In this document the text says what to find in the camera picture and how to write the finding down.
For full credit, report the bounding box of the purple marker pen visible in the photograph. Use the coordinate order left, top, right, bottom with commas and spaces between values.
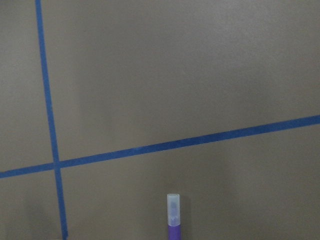
167, 193, 182, 240

